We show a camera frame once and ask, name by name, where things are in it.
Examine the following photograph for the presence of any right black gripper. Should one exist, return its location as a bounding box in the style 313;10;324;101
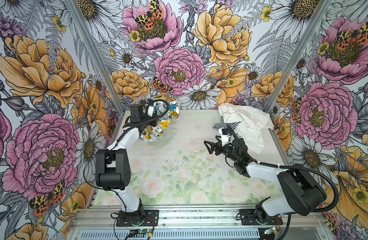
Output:
204;136;239;163

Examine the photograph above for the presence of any colourful patterned cloth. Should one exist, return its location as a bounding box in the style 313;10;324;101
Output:
140;95;181;142

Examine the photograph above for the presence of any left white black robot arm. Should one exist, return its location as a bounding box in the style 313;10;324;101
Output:
95;104;150;224

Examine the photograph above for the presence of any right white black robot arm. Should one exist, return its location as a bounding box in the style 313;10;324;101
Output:
204;136;326;225

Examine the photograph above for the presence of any black white striped cloth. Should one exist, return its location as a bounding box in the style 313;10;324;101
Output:
213;122;240;129

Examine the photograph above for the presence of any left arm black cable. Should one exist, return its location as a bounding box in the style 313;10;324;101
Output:
116;98;170;143

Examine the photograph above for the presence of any aluminium front rail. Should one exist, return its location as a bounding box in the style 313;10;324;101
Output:
68;205;327;230

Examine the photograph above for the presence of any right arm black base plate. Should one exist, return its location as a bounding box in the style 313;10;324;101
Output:
235;209;283;226

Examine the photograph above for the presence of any white slotted cable duct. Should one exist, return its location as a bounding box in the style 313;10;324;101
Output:
74;228;260;240

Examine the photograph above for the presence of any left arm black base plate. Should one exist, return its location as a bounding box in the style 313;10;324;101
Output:
115;210;160;227

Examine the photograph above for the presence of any aluminium corner post left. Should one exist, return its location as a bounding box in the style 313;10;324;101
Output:
66;1;125;116

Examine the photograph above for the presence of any aluminium corner post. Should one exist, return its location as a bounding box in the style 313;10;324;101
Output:
66;1;125;116
263;0;334;114

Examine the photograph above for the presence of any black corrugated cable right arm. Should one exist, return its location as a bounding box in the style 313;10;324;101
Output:
224;123;339;213

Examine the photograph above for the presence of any aluminium corner post right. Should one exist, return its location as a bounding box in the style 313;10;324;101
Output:
263;0;334;114

